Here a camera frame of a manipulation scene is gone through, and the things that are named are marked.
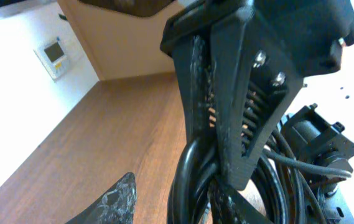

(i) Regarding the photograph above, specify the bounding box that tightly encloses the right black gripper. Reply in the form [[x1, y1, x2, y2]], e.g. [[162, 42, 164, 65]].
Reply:
[[160, 0, 354, 77]]

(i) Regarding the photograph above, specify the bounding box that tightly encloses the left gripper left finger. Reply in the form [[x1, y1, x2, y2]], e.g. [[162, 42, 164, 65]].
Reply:
[[67, 172, 137, 224]]

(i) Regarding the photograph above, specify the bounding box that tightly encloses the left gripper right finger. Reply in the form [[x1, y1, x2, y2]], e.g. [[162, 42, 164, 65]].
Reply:
[[209, 177, 272, 224]]

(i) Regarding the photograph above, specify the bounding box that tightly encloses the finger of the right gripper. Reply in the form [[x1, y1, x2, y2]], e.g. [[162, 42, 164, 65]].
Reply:
[[210, 14, 302, 190], [172, 35, 216, 142]]

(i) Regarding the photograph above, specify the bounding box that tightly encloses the thick black USB cable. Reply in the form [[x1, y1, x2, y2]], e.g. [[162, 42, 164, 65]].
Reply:
[[166, 127, 308, 224]]

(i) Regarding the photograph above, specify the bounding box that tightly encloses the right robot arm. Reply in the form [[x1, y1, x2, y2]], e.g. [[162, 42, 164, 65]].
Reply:
[[161, 0, 354, 223]]

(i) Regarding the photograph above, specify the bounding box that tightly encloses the right camera black cable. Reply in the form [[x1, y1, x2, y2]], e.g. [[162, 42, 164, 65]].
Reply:
[[262, 148, 353, 180]]

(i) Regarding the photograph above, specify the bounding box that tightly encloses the white wall thermostat panel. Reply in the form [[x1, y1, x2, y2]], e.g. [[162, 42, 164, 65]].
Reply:
[[34, 37, 71, 80]]

